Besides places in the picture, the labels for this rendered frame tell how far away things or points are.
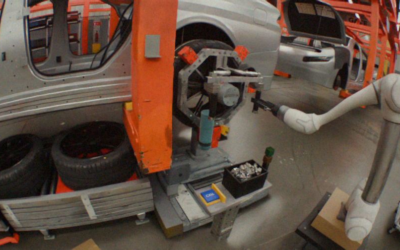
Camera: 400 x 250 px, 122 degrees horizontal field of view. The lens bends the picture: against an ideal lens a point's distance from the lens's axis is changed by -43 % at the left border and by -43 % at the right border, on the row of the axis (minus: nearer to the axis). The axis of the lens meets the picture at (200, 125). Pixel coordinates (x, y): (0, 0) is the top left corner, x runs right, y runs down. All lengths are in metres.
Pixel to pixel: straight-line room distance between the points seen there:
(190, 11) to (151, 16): 0.68
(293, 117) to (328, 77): 2.65
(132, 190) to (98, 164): 0.25
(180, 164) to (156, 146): 0.39
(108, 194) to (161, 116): 0.57
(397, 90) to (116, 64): 1.45
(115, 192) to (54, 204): 0.40
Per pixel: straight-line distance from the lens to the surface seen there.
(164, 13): 0.81
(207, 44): 1.30
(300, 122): 1.02
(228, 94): 1.17
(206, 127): 1.20
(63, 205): 1.24
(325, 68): 3.57
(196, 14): 1.45
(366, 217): 0.98
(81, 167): 1.19
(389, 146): 0.85
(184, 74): 1.15
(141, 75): 0.79
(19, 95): 1.46
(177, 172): 1.29
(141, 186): 1.17
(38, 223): 1.44
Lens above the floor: 1.17
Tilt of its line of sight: 25 degrees down
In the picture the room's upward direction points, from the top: 5 degrees clockwise
